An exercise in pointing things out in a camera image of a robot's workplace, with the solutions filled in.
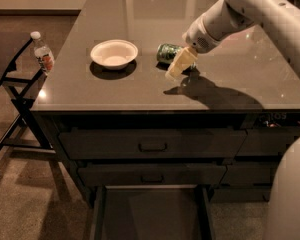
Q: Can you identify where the middle right dark drawer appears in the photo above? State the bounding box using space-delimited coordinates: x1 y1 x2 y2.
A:
221 162 278 185

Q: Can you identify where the middle left dark drawer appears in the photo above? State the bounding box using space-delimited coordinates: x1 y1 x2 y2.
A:
78 163 226 186

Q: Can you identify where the top left dark drawer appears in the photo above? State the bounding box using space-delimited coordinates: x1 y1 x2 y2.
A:
59 129 246 160

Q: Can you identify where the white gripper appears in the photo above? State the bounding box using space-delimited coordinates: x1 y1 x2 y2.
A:
165 13 221 80

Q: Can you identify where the open bottom left drawer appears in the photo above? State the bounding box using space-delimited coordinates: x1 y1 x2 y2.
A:
89 185 216 240

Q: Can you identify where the black metal chair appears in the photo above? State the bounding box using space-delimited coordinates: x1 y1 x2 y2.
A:
0 32 52 151

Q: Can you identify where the white paper bowl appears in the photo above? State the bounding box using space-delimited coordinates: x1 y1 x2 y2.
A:
90 39 138 70

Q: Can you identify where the green soda can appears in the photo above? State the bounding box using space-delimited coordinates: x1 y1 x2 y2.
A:
156 43 182 64

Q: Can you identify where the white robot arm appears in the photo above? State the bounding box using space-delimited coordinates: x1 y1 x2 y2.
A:
166 0 300 240

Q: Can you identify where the clear plastic water bottle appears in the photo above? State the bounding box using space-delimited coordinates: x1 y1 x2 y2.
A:
30 31 55 74

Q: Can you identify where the bottom right dark drawer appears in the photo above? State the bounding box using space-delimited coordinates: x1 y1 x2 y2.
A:
211 187 270 203

